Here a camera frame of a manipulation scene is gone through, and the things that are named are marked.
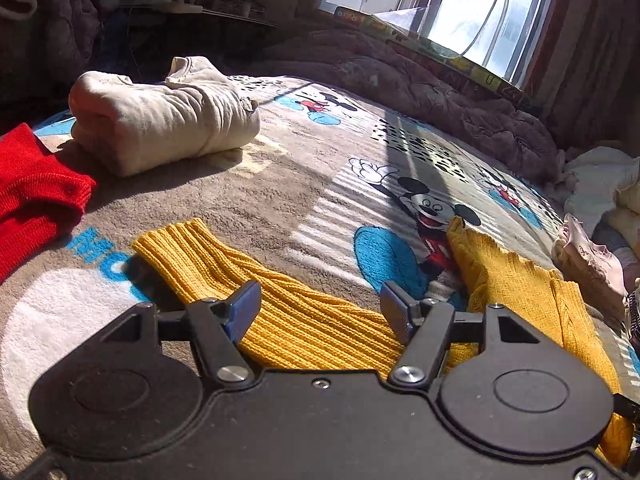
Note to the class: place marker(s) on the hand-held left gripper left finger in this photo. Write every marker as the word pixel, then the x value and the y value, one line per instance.
pixel 239 307

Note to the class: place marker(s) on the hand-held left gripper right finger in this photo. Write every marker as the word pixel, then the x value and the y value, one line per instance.
pixel 395 310

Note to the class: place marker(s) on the yellow knit sweater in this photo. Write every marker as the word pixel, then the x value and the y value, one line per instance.
pixel 320 320

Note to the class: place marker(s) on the pile of white clothes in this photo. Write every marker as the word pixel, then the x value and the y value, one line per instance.
pixel 602 185

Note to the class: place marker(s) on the printed cartoon blanket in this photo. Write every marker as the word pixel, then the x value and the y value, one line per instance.
pixel 300 180

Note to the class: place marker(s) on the pink ruffled garment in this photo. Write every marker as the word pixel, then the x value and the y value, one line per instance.
pixel 590 255

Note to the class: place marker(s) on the folded cream garment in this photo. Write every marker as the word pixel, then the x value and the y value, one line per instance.
pixel 165 115

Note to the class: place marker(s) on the mauve quilted comforter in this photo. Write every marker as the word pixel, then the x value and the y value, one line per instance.
pixel 440 95

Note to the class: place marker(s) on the red knit garment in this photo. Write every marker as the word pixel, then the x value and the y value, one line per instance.
pixel 35 185

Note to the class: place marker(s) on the cluttered dark desk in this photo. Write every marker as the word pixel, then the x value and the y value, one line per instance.
pixel 200 10

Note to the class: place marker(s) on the dark red curtain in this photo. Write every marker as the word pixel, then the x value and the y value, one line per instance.
pixel 590 45

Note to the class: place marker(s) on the dark puffy jacket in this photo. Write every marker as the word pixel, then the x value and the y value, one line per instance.
pixel 65 25

